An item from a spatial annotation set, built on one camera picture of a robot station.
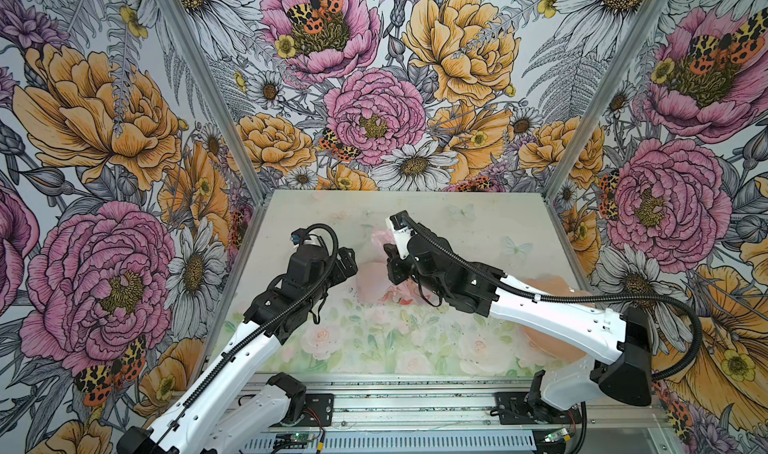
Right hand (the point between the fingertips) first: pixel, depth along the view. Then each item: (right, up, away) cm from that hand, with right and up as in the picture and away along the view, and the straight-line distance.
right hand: (388, 256), depth 71 cm
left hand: (-12, -3, +5) cm, 14 cm away
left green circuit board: (-22, -43, 0) cm, 48 cm away
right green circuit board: (+40, -42, +1) cm, 58 cm away
